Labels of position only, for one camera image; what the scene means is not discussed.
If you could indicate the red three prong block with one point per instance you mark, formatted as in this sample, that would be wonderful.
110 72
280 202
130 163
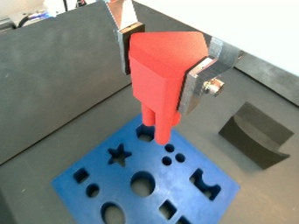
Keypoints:
161 57

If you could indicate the blue shape sorter board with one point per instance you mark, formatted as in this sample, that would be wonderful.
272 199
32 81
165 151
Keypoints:
133 181

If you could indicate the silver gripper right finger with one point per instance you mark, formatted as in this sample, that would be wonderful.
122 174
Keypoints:
201 78

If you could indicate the dark grey foam wall panel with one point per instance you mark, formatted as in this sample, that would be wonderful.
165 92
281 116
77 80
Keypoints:
60 68

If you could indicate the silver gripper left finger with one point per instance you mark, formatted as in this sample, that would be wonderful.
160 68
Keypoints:
124 14

